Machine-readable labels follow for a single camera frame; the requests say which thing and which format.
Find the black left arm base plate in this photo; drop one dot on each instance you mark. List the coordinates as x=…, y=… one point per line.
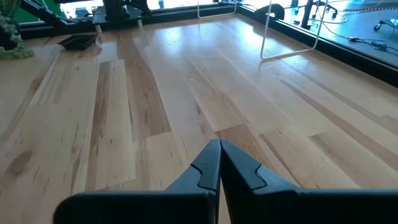
x=105, y=17

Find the black square mini plate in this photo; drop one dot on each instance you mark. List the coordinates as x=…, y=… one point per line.
x=77, y=42

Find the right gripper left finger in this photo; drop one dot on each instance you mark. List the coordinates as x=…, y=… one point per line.
x=205, y=177

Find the green succulent plant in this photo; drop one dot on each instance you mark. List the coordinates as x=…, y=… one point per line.
x=18, y=53

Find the black caster wheel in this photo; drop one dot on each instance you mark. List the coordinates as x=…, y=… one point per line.
x=377, y=27

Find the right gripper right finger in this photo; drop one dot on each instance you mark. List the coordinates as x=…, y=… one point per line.
x=245, y=189

